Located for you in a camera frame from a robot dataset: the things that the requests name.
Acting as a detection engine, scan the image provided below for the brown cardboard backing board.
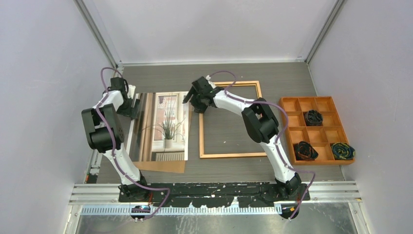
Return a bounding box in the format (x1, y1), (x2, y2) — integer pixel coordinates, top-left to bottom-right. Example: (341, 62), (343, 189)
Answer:
(130, 110), (192, 173)

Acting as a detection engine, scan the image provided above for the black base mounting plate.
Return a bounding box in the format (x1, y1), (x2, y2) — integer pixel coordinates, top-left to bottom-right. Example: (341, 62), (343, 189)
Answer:
(118, 182), (310, 208)

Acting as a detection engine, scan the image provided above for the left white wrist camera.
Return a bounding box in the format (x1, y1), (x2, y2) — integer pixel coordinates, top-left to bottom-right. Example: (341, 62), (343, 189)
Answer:
(128, 84), (136, 99)

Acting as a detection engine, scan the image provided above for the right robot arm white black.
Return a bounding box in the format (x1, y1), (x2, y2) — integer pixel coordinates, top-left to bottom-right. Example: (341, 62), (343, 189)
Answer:
(183, 76), (301, 200)

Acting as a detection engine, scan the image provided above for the orange wooden compartment tray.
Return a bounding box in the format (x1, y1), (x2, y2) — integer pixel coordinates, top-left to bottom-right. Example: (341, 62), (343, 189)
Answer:
(279, 97), (355, 165)

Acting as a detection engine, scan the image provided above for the photo of plant by window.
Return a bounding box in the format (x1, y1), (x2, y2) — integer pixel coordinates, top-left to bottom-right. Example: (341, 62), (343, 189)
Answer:
(128, 91), (191, 162)

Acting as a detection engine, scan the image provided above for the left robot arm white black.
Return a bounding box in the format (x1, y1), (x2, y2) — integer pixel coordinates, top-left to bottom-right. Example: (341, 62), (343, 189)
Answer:
(81, 77), (150, 202)

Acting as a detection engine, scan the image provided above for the black rolled item in tray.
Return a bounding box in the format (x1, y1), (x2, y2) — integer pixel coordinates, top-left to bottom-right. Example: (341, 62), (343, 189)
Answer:
(303, 110), (323, 126)

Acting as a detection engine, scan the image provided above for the orange wooden picture frame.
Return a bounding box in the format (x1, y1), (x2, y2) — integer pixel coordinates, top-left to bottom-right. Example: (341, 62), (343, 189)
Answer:
(199, 80), (266, 159)

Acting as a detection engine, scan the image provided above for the black orange rolled item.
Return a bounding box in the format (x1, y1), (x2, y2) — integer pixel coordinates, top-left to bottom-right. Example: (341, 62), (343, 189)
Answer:
(293, 141), (319, 161)

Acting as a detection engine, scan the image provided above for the blue yellow rolled item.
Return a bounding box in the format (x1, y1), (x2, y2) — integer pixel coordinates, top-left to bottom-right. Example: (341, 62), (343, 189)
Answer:
(330, 142), (356, 160)

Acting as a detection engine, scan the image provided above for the aluminium rail at front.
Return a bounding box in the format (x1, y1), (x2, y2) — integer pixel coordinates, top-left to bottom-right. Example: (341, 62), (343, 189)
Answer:
(69, 181), (362, 215)

